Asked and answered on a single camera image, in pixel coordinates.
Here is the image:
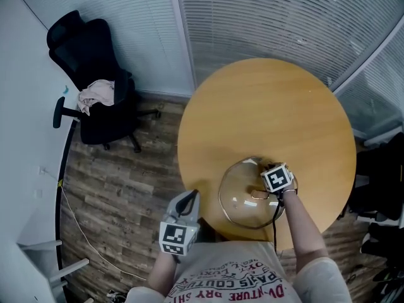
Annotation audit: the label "octagonal glass lid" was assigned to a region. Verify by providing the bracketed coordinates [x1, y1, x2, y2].
[218, 155, 287, 230]

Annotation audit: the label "person's dark trousers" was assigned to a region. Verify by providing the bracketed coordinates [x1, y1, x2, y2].
[198, 218, 229, 242]

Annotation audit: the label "pink crumpled cloth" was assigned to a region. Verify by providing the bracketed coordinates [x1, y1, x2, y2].
[78, 80, 115, 116]

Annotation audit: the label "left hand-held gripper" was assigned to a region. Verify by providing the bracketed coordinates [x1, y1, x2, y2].
[158, 189, 201, 256]

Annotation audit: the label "white window blind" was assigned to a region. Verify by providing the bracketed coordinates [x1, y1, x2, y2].
[12, 0, 193, 96]
[336, 45, 404, 138]
[175, 0, 404, 90]

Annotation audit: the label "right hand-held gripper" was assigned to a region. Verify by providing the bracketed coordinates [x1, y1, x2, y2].
[260, 162, 296, 198]

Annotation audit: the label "person's printed beige shirt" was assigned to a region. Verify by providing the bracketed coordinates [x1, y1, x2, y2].
[124, 240, 353, 303]

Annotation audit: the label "black office chair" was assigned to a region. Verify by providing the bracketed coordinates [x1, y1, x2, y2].
[46, 10, 162, 153]
[347, 133, 404, 224]

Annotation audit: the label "white cable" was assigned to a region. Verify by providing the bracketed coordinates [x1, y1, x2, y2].
[40, 168, 148, 281]

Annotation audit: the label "white furniture frame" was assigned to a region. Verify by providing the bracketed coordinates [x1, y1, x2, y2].
[17, 240, 90, 296]

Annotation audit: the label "person's right forearm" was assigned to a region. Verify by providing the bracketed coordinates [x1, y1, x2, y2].
[282, 189, 331, 276]

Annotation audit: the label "dark crumpled bag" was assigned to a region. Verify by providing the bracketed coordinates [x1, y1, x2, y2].
[106, 290, 128, 303]

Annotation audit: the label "person's left forearm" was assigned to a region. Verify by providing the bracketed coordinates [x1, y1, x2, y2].
[148, 252, 179, 292]

